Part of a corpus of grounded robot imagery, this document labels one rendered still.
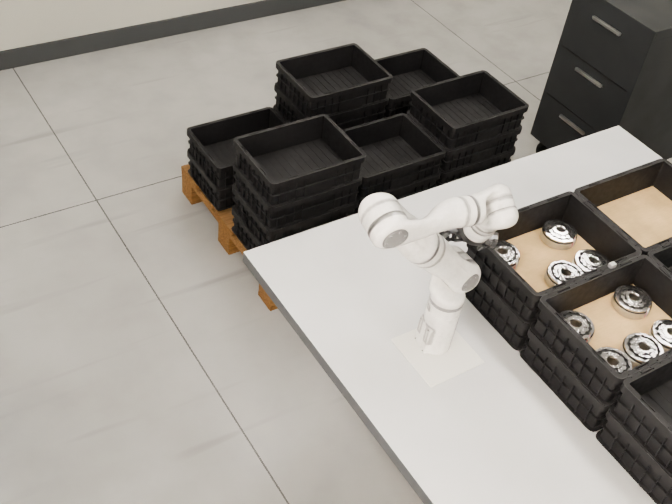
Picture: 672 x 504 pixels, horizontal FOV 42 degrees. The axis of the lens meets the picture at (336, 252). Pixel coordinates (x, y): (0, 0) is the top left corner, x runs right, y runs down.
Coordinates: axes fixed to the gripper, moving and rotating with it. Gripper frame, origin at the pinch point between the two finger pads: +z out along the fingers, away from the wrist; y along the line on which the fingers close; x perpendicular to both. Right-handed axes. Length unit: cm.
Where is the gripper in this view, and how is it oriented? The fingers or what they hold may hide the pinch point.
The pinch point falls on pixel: (461, 243)
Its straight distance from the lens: 231.1
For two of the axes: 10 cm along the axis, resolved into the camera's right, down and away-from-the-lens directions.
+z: -1.4, 2.6, 9.5
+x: 1.3, -9.5, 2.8
